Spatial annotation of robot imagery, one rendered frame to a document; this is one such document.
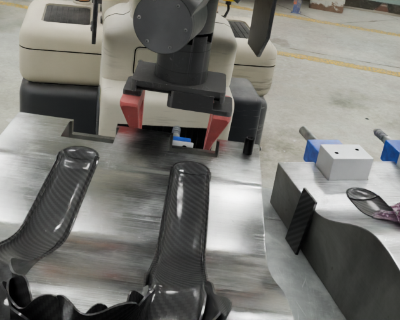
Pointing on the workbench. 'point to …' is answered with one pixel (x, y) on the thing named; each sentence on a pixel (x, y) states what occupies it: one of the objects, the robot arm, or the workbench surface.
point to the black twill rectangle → (301, 220)
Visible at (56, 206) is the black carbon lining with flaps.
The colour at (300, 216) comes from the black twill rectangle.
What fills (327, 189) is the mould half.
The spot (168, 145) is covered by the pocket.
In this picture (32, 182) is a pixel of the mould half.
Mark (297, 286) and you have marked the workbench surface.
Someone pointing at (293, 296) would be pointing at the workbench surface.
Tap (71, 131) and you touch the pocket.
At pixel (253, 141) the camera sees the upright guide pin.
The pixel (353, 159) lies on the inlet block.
